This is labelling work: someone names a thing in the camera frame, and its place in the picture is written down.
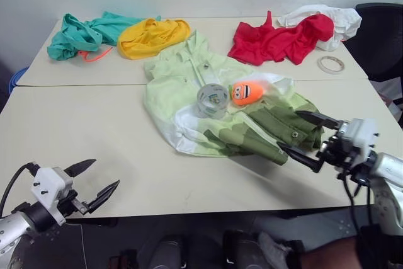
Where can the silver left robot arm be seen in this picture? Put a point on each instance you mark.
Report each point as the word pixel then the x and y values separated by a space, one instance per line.
pixel 12 228

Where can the light green zip jacket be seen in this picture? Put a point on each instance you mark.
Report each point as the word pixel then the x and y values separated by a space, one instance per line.
pixel 176 99

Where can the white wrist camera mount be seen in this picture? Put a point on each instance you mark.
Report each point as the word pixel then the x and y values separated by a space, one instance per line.
pixel 362 133
pixel 50 184

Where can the black office chair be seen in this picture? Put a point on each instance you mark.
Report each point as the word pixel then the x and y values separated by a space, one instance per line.
pixel 384 29

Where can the beige masking tape roll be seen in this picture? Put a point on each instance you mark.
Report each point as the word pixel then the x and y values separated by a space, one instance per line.
pixel 321 66

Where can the white crumpled garment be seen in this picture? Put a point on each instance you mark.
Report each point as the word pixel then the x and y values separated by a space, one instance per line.
pixel 343 26

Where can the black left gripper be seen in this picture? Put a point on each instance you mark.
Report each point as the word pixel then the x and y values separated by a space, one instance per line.
pixel 70 206

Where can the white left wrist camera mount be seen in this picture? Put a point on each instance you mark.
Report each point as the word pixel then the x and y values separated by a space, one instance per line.
pixel 50 184

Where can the red crumpled garment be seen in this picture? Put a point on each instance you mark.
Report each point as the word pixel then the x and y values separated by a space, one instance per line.
pixel 267 42

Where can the teal crumpled garment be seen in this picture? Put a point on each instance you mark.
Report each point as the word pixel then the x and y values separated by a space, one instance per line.
pixel 75 32

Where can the clear packing tape roll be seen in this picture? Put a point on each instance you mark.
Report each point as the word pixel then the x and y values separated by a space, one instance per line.
pixel 207 110

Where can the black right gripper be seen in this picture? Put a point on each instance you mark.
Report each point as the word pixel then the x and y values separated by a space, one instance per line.
pixel 338 154

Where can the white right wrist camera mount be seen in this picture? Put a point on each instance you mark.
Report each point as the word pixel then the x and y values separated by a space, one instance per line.
pixel 362 133

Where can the yellow crumpled garment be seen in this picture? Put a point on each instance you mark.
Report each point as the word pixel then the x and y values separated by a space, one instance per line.
pixel 148 39

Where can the orange plush carrot toy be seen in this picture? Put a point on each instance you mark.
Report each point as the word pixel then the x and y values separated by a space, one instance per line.
pixel 248 92

